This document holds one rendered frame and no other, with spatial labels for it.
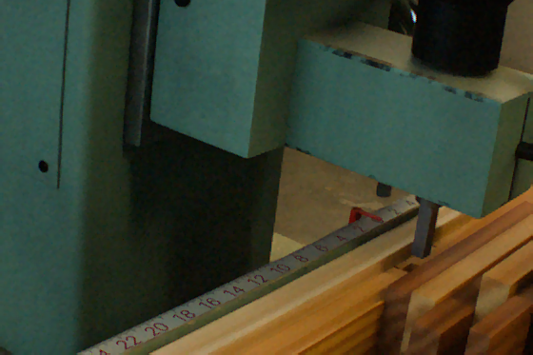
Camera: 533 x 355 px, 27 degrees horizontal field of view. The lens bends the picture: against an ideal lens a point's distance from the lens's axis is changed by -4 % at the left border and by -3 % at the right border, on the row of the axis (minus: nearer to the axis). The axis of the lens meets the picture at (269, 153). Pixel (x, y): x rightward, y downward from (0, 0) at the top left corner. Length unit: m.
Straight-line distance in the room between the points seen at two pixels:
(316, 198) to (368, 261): 2.51
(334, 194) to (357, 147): 2.56
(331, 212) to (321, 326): 2.49
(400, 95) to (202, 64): 0.12
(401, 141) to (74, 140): 0.20
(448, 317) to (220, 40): 0.20
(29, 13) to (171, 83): 0.10
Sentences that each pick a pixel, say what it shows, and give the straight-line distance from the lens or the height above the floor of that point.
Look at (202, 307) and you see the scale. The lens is 0.57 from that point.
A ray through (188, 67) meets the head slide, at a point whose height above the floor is 1.04.
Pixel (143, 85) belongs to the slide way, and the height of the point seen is 1.02.
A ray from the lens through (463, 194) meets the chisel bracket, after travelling 0.62.
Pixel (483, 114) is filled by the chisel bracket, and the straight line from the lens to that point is 0.60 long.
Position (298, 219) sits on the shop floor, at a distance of 3.02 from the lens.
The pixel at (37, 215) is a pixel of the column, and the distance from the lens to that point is 0.74.
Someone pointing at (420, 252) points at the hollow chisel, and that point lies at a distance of 0.68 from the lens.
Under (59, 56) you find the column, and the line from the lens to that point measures 0.68.
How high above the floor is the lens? 1.24
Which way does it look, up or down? 21 degrees down
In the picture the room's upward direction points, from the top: 7 degrees clockwise
